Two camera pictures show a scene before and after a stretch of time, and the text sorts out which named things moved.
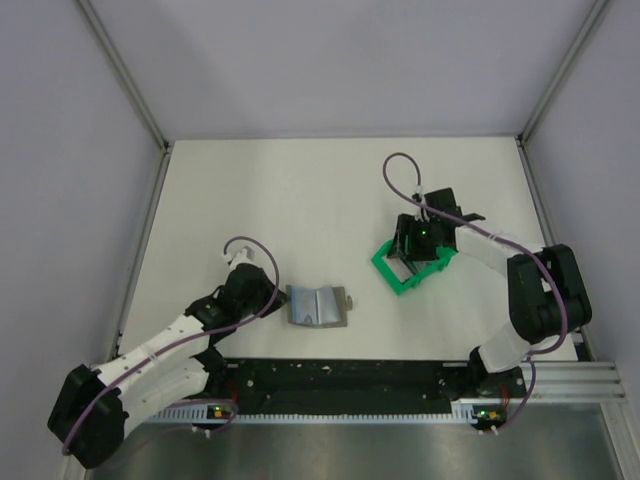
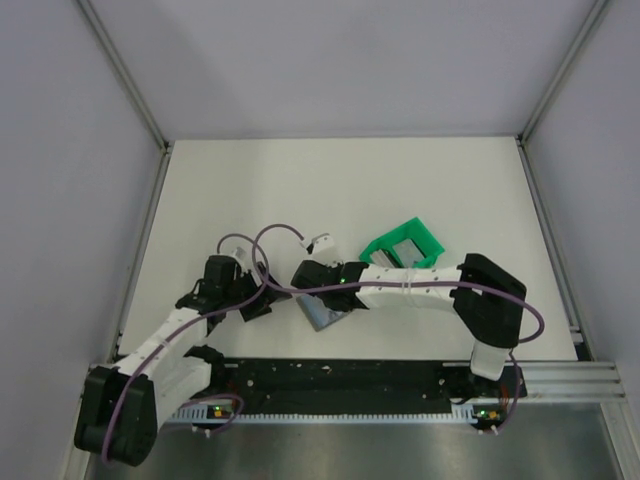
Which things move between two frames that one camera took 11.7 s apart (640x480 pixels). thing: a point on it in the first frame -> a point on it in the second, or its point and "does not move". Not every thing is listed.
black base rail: (340, 387) does not move
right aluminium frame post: (575, 45) does not move
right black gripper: (406, 227) -> (340, 267)
